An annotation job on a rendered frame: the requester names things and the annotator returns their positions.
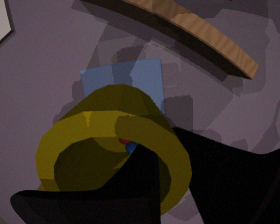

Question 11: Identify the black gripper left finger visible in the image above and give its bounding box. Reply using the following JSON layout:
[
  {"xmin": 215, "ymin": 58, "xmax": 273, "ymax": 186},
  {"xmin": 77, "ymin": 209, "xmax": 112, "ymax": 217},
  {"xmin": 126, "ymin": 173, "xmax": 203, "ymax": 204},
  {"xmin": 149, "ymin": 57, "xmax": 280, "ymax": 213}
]
[{"xmin": 10, "ymin": 144, "xmax": 161, "ymax": 224}]

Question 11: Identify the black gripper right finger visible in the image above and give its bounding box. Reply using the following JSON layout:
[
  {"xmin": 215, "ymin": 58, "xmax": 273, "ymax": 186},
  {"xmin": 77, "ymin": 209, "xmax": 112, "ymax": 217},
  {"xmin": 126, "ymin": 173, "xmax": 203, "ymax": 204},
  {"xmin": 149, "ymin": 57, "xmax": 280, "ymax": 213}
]
[{"xmin": 172, "ymin": 127, "xmax": 280, "ymax": 224}]

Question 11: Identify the blue marble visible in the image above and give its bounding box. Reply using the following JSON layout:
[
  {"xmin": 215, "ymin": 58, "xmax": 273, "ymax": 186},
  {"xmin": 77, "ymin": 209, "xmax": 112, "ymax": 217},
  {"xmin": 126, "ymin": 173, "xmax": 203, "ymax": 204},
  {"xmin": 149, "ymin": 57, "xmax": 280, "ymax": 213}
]
[{"xmin": 125, "ymin": 141, "xmax": 136, "ymax": 155}]

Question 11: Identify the curved wooden bar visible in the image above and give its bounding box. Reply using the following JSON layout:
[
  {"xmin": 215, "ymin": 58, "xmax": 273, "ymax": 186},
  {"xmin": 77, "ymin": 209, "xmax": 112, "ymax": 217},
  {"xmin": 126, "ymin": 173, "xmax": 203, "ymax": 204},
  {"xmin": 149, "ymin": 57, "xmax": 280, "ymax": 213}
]
[{"xmin": 81, "ymin": 0, "xmax": 258, "ymax": 80}]

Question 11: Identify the yellow block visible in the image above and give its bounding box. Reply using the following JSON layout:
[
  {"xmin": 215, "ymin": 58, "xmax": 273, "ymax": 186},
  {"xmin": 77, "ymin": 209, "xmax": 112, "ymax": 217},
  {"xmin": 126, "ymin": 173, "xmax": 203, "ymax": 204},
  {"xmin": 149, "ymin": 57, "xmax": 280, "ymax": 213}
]
[{"xmin": 38, "ymin": 183, "xmax": 47, "ymax": 192}]

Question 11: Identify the red marble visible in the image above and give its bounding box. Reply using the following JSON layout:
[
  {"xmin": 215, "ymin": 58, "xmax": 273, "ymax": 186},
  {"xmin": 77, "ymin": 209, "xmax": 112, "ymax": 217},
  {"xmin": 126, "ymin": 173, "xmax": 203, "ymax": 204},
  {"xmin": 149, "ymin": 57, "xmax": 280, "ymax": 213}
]
[{"xmin": 119, "ymin": 137, "xmax": 132, "ymax": 144}]

